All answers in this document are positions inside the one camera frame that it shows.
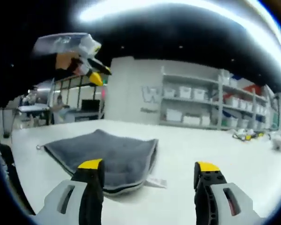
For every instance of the grey towel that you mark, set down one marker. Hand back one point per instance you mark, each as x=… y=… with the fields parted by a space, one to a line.
x=121 y=154

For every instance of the person's left hand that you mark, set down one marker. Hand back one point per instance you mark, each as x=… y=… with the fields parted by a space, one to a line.
x=62 y=61

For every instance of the pink hanging tag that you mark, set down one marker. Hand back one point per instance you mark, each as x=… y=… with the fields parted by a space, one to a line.
x=104 y=93

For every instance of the black monitor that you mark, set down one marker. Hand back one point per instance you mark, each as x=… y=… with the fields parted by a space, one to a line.
x=90 y=104

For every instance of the dark equipment cabinet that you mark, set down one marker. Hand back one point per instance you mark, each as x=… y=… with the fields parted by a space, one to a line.
x=86 y=114

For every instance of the black-legged table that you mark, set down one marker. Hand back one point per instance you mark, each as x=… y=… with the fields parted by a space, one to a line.
x=32 y=108

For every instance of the cluster of yellow-tipped tools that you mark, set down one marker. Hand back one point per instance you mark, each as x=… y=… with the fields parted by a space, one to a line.
x=247 y=135

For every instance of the grey metal shelving rack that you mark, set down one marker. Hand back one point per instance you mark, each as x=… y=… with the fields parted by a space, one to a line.
x=219 y=105

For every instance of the row of white storage bins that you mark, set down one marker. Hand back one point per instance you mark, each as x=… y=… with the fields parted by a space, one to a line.
x=187 y=92

